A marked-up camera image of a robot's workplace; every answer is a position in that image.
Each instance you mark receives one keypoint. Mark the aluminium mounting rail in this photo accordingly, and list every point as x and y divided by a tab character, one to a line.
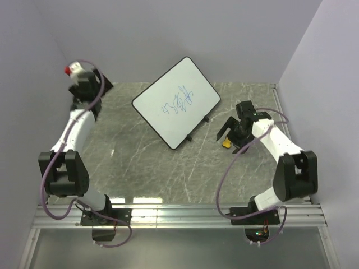
191	216

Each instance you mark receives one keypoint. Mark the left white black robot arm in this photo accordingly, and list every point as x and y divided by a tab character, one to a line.
63	171

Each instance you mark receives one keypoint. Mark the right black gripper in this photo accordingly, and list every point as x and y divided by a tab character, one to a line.
233	123

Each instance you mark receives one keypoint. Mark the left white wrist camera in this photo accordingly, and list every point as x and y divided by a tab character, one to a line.
74	69

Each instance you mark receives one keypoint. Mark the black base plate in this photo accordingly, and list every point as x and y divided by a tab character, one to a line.
265	218
90	219

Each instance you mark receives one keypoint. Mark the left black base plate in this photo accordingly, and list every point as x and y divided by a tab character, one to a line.
90	219

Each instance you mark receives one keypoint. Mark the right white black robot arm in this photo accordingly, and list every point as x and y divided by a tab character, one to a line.
296	173

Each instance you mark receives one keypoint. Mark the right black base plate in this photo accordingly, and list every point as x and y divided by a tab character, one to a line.
265	218

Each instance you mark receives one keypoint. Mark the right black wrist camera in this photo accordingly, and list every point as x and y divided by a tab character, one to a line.
246	110

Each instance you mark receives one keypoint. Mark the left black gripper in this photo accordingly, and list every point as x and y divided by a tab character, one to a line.
106	86

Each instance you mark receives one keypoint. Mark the yellow whiteboard eraser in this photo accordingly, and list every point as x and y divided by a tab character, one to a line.
226	143

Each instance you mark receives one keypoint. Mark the white whiteboard with black frame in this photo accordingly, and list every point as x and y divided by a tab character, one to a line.
177	102

